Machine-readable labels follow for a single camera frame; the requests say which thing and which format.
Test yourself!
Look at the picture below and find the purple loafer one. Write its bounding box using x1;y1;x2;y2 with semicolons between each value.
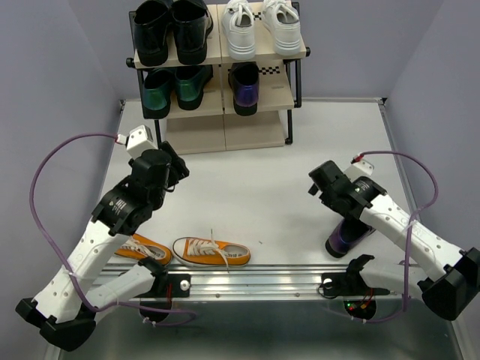
325;219;375;258
228;61;260;116

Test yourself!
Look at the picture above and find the white sneaker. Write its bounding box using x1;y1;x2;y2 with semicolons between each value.
262;0;302;56
221;0;256;62

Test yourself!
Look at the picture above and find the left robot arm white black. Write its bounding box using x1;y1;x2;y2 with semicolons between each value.
16;142;190;352

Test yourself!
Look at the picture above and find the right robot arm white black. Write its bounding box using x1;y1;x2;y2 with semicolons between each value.
308;160;479;321

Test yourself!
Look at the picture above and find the beige black-framed shoe shelf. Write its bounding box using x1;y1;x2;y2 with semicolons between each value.
126;1;310;154

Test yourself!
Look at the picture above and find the orange sneaker left one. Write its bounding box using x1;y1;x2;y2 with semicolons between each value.
115;234;173;266

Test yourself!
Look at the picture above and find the orange sneaker one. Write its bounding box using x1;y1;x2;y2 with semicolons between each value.
171;236;251;272
115;234;173;266

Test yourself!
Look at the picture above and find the green loafer left one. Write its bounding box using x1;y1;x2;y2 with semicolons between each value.
142;68;173;119

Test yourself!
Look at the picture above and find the green loafer one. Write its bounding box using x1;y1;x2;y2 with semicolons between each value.
174;65;213;111
142;68;173;119

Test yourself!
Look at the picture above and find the orange sneaker right one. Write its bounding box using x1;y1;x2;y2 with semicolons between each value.
171;236;251;272

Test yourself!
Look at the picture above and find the green loafer right one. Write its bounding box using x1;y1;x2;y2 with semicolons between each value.
174;65;213;111

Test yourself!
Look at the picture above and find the black loafer left one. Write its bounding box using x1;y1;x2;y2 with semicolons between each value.
133;0;173;67

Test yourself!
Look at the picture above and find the black loafer one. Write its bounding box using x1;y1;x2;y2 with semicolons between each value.
171;0;214;65
133;0;173;67

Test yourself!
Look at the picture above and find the black loafer right one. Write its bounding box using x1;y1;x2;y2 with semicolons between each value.
171;0;214;65

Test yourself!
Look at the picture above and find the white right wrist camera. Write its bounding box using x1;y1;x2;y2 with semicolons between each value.
343;154;374;182

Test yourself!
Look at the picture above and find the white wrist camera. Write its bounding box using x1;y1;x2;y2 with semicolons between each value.
126;125;158;159
343;154;374;182

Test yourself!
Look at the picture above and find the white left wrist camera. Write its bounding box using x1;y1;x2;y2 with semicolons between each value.
126;125;158;159

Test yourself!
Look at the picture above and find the aluminium mounting rail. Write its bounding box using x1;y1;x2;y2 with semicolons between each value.
93;262;425;301

